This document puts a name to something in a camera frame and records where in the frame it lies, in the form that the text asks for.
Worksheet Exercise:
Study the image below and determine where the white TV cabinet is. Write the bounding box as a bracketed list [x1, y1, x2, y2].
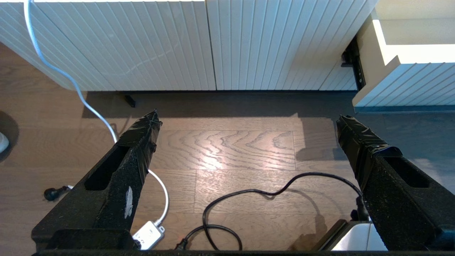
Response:
[0, 0, 455, 92]

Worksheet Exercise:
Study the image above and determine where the white inline cable box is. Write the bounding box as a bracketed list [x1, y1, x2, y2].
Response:
[132, 220, 166, 250]

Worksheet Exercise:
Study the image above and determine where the grey white robot base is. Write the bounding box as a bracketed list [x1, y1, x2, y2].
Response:
[313, 219, 389, 251]

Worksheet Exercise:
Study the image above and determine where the long black floor cable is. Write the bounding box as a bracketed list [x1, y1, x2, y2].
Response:
[175, 172, 370, 251]

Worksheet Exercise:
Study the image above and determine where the black metal bracket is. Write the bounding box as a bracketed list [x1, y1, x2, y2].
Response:
[341, 36, 366, 91]

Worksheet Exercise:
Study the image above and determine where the white fluted drawer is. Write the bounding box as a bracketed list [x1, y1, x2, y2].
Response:
[352, 18, 455, 113]

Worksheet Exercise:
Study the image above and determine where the black coiled cable with plug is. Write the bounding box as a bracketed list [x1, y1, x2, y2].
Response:
[44, 185, 73, 202]

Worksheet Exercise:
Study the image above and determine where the white power cable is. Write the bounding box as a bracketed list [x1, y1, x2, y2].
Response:
[23, 0, 169, 226]

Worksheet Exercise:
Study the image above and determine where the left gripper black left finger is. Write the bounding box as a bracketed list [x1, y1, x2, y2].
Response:
[31, 110, 163, 251]

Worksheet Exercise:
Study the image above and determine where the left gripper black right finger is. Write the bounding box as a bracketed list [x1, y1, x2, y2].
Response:
[336, 114, 455, 251]

